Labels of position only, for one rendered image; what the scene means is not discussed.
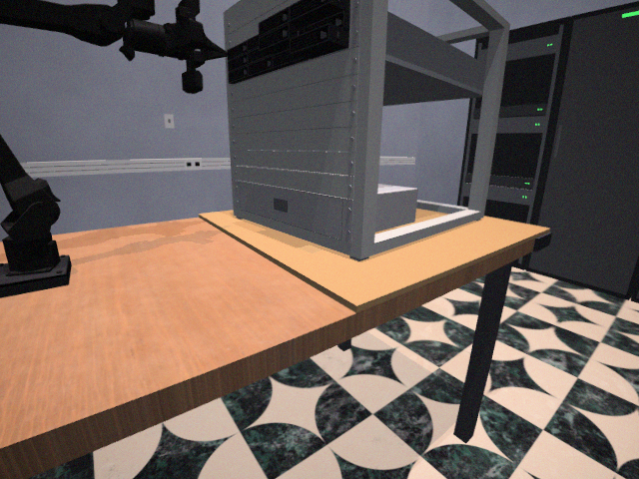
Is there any light wooden board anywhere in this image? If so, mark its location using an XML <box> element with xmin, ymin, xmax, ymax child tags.
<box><xmin>199</xmin><ymin>211</ymin><xmax>550</xmax><ymax>313</ymax></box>

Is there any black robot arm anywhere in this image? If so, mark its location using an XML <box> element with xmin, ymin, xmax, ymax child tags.
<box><xmin>0</xmin><ymin>0</ymin><xmax>204</xmax><ymax>276</ymax></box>

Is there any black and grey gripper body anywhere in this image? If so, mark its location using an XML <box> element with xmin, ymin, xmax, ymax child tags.
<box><xmin>157</xmin><ymin>0</ymin><xmax>203</xmax><ymax>94</ymax></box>

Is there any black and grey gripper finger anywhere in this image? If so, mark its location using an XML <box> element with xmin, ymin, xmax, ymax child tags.
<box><xmin>196</xmin><ymin>49</ymin><xmax>228</xmax><ymax>68</ymax></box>
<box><xmin>199</xmin><ymin>29</ymin><xmax>228</xmax><ymax>54</ymax></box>

